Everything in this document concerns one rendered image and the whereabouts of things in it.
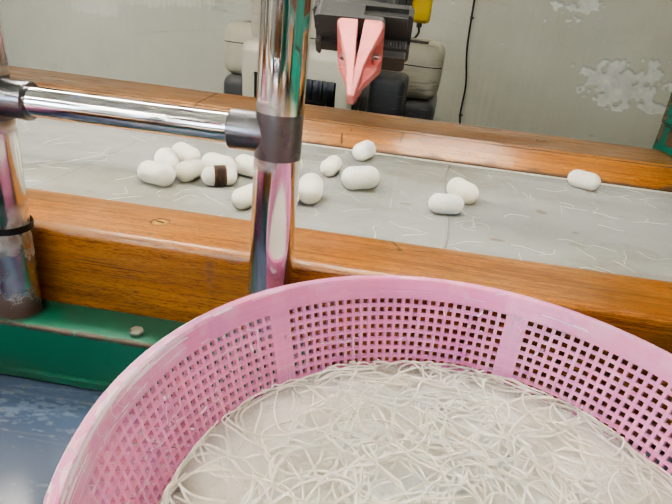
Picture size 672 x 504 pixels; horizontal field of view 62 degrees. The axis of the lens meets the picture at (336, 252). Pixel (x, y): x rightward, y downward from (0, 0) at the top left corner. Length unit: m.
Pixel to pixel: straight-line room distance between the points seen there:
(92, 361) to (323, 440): 0.16
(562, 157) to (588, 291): 0.36
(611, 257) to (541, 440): 0.24
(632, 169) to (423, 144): 0.24
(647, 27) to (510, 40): 0.51
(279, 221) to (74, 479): 0.15
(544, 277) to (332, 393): 0.15
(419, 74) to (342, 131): 0.73
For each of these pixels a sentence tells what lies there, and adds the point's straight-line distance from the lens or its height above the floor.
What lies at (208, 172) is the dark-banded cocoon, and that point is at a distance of 0.49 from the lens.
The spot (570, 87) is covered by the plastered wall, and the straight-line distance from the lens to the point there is 2.58.
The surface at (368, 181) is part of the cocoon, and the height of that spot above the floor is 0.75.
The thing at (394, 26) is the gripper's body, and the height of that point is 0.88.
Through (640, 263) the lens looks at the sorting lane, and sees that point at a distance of 0.49.
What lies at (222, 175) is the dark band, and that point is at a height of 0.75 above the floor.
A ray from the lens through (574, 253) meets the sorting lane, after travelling 0.47.
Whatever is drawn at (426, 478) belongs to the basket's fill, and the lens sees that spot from 0.25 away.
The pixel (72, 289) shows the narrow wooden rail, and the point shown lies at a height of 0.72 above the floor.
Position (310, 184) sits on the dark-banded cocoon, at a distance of 0.46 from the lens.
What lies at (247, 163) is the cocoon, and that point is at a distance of 0.52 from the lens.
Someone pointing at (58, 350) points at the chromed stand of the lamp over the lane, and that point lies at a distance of 0.37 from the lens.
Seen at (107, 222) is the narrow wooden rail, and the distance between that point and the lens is 0.36.
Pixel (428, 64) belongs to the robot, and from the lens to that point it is 1.38.
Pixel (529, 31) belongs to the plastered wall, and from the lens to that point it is 2.54.
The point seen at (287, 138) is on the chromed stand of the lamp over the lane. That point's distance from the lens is 0.27.
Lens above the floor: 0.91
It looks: 25 degrees down
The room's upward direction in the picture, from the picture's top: 7 degrees clockwise
